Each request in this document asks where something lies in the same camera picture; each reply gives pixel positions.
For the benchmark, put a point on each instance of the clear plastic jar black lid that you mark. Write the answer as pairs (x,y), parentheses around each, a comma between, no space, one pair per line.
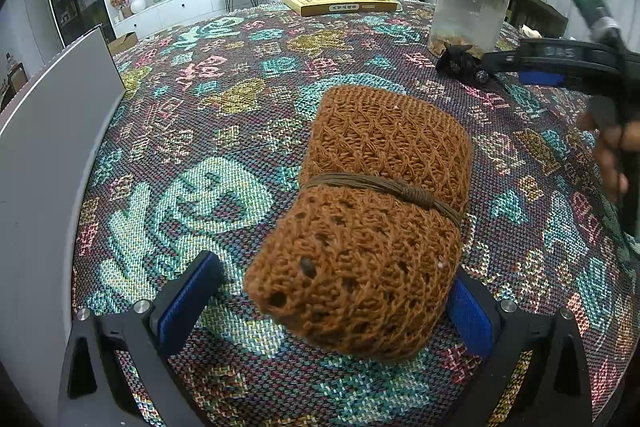
(470,7)

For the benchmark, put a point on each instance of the white storage box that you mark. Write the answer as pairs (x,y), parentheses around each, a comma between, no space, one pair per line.
(45,187)

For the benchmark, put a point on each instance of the yellow flat box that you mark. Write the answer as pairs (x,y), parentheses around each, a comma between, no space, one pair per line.
(340,2)

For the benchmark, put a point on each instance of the cardboard box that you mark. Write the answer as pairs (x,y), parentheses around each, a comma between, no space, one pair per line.
(122,44)

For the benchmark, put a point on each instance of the small white object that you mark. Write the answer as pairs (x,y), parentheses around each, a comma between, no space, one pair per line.
(528,31)

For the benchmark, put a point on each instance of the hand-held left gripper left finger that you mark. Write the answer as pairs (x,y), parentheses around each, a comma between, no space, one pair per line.
(190,302)

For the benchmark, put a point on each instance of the black rolled cloth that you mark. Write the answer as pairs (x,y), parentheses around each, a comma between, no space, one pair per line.
(460,64)

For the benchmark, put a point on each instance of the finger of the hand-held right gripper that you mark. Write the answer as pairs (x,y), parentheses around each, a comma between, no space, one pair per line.
(502,59)
(542,79)

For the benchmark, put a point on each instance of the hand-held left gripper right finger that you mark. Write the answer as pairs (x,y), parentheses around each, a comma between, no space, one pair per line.
(472,322)

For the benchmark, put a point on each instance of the white round vase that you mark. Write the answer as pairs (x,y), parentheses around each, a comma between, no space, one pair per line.
(138,5)

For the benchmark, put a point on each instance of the patterned woven tablecloth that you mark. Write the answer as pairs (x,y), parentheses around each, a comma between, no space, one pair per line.
(225,117)

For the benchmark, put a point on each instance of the person's right hand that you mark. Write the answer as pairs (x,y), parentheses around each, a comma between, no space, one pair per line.
(610,157)

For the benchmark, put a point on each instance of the brown knitted roll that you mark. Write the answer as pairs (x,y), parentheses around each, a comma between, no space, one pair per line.
(370,217)

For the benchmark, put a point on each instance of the white television cabinet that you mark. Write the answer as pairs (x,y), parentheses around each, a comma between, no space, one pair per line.
(190,9)

